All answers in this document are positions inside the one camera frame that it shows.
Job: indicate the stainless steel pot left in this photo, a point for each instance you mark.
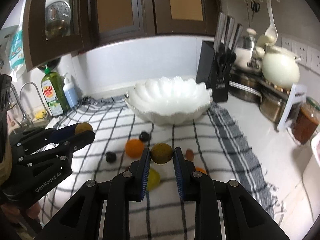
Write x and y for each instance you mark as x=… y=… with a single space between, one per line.
x=245 y=87

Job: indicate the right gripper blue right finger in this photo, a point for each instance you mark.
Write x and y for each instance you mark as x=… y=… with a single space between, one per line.
x=192 y=184

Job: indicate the orange mandarin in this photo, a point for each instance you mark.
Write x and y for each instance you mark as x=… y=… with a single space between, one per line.
x=200 y=170
x=134 y=148

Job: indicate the black kitchen scissors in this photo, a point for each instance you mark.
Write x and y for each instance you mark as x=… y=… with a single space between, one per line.
x=255 y=7

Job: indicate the reddish brown date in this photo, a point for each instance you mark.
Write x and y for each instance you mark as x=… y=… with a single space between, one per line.
x=189 y=154

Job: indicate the chrome kitchen faucet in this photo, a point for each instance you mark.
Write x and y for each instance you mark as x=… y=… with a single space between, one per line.
x=14 y=101

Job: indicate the steel knife handle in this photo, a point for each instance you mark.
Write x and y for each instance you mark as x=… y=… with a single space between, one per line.
x=219 y=31
x=237 y=35
x=228 y=32

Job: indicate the wall power sockets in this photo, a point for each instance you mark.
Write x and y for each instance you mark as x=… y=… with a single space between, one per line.
x=309 y=57

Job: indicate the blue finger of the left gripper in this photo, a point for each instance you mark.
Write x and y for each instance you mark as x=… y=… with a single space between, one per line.
x=61 y=135
x=75 y=142

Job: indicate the white enamel pot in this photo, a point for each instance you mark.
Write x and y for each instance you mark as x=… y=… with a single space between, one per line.
x=249 y=56

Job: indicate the steel knife handle left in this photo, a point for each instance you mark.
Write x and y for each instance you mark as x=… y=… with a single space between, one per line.
x=219 y=31

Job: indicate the white plastic container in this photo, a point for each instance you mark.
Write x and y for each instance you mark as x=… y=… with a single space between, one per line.
x=311 y=178

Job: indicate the brown longan front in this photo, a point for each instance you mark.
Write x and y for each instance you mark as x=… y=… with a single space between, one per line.
x=82 y=127

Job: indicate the steel knife handle right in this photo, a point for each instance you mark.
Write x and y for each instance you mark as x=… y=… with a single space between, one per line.
x=237 y=35

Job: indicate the stainless steel pot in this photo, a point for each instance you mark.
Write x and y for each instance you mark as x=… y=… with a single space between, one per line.
x=245 y=87
x=272 y=107

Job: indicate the hanging black frying pan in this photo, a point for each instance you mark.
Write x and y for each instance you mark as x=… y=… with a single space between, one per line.
x=51 y=64

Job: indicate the brown sauce glass jar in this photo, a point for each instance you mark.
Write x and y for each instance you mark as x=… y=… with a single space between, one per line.
x=307 y=120

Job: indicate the stainless steel pot lower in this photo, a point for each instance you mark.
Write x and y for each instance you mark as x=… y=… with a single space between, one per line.
x=272 y=107

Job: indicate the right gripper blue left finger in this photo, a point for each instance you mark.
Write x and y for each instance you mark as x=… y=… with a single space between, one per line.
x=131 y=185

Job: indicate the green apple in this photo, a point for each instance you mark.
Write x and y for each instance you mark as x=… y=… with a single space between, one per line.
x=154 y=179

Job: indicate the yellow sponge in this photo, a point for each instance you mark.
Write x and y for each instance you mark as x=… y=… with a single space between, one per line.
x=42 y=114

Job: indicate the white ladle spoon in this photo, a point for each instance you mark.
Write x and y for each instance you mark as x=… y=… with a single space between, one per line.
x=271 y=32

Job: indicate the cream ceramic kettle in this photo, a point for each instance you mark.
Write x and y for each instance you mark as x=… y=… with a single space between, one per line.
x=279 y=65

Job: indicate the blue pump soap bottle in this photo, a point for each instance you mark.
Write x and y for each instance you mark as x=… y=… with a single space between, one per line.
x=70 y=91

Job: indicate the person's left hand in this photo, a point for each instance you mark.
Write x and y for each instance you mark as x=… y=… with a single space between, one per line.
x=13 y=213

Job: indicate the dark plum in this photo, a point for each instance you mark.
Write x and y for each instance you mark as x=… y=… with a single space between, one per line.
x=110 y=157
x=144 y=136

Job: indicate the green dish soap bottle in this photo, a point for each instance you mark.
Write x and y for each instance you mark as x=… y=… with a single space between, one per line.
x=52 y=88

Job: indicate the dark plum top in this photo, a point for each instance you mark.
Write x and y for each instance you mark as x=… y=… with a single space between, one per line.
x=144 y=136

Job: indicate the hanging plastic bag pack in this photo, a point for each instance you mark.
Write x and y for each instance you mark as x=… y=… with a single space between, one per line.
x=16 y=57

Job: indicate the black white checkered cloth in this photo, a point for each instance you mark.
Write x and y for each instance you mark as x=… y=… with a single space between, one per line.
x=219 y=147

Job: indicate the brown longan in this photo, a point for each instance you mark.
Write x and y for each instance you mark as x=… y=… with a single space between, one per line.
x=161 y=153
x=82 y=127

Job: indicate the white scalloped ceramic bowl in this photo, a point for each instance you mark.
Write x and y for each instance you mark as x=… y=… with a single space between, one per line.
x=166 y=101

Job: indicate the steel knife handle middle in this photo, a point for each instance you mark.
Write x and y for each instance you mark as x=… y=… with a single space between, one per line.
x=228 y=32

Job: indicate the black knife block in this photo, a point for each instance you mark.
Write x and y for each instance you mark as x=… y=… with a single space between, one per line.
x=214 y=70

